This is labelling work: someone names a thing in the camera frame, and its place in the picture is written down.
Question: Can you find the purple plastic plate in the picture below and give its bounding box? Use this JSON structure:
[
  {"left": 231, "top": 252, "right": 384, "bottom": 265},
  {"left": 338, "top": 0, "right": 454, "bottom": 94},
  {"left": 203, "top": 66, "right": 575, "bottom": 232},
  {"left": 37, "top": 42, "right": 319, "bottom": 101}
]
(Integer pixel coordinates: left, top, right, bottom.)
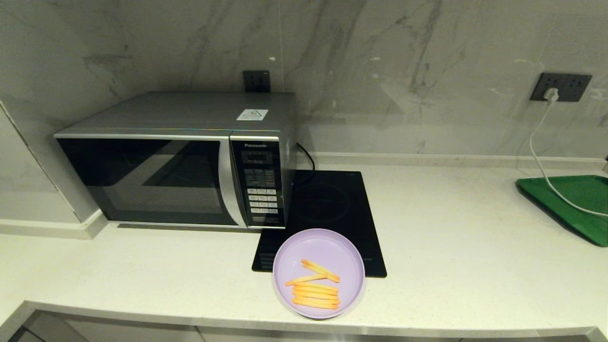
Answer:
[{"left": 272, "top": 228, "right": 366, "bottom": 319}]

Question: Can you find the glass microwave door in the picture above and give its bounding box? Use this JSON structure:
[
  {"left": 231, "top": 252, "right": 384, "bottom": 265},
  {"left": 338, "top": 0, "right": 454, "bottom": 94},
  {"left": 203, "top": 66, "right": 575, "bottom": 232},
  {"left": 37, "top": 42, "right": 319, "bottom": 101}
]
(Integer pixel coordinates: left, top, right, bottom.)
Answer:
[{"left": 55, "top": 137, "right": 248, "bottom": 228}]

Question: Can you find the silver Panasonic microwave body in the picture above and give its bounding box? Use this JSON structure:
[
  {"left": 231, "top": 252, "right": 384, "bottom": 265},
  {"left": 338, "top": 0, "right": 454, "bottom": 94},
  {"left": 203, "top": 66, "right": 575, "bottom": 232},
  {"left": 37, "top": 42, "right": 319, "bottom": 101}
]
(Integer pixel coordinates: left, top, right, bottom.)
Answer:
[{"left": 54, "top": 92, "right": 297, "bottom": 230}]

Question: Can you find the black induction cooktop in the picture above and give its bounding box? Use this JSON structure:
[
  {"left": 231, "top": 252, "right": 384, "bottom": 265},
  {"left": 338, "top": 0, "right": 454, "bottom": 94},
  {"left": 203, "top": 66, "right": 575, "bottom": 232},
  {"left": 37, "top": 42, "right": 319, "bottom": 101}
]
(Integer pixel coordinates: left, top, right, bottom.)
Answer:
[{"left": 252, "top": 170, "right": 387, "bottom": 278}]

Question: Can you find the green plastic tray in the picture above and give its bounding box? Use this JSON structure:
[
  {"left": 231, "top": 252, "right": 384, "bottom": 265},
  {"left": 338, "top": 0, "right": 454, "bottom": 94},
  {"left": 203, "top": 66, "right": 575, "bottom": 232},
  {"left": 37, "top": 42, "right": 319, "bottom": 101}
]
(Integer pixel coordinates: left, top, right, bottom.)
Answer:
[{"left": 516, "top": 175, "right": 608, "bottom": 247}]

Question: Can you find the black power cord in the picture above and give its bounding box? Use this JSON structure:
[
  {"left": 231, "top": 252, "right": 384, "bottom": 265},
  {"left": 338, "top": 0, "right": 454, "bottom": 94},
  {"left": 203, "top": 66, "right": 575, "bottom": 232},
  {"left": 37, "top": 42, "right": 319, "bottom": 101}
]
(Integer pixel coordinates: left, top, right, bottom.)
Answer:
[{"left": 296, "top": 142, "right": 316, "bottom": 186}]

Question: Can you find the white power cable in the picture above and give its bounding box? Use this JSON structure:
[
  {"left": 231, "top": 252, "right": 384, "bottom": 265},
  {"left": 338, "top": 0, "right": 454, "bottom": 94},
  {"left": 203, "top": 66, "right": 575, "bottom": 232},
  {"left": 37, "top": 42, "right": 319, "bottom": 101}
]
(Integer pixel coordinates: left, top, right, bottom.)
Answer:
[{"left": 529, "top": 101, "right": 608, "bottom": 218}]

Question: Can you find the black wide wall socket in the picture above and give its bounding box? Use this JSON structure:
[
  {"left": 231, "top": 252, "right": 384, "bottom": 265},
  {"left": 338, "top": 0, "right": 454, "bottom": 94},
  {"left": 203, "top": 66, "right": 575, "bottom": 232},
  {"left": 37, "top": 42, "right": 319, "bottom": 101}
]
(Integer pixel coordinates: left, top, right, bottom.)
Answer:
[{"left": 531, "top": 73, "right": 593, "bottom": 102}]

